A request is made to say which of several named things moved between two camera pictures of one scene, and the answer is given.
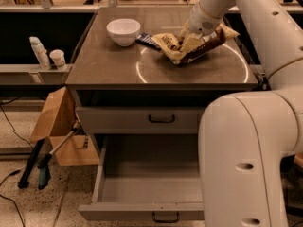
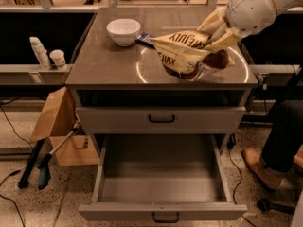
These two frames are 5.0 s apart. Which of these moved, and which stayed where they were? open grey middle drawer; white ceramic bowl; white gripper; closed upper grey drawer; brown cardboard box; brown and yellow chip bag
Moved: brown and yellow chip bag; white gripper
Stayed: open grey middle drawer; white ceramic bowl; brown cardboard box; closed upper grey drawer
